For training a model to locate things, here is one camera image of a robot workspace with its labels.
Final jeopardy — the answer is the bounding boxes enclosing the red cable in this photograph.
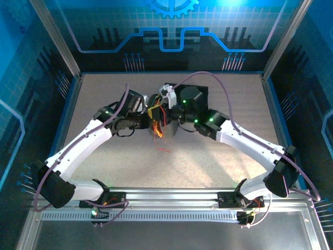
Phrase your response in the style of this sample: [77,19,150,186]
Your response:
[148,103,172,154]

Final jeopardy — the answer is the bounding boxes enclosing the grey perforated cable spool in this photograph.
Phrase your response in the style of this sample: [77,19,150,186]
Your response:
[145,94,181,140]

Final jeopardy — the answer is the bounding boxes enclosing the grey metal plate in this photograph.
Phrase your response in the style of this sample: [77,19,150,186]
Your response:
[17,203,330,250]

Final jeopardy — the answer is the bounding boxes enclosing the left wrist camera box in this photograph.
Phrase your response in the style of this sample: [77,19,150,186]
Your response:
[134,94,147,115]

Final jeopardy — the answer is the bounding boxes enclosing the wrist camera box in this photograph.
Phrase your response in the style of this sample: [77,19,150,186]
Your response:
[157,82,178,108]
[134,94,147,115]

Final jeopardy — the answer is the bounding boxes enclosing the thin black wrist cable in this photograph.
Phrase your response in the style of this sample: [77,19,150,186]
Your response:
[178,124,199,133]
[116,127,135,138]

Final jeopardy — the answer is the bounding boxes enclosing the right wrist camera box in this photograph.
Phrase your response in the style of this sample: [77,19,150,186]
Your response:
[157,82,178,108]

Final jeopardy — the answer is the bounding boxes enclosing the bundle of coloured wires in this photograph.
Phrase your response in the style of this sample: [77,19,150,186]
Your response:
[149,100,164,139]

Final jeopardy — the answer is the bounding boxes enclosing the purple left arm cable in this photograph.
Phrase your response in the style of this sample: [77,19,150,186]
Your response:
[33,83,130,228]

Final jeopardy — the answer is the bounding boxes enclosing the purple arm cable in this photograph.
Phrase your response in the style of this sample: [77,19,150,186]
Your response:
[33,83,130,228]
[173,71,321,229]

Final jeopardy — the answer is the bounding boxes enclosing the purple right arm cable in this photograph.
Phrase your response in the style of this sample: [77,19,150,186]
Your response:
[173,71,321,229]

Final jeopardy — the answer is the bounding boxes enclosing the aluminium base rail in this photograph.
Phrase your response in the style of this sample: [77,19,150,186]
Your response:
[33,186,314,224]

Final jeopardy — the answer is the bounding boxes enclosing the slotted grey cable duct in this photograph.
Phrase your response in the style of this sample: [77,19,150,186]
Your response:
[41,210,241,223]

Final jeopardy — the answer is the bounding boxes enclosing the aluminium frame post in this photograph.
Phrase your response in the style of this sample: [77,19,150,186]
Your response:
[29,0,83,80]
[261,0,314,80]

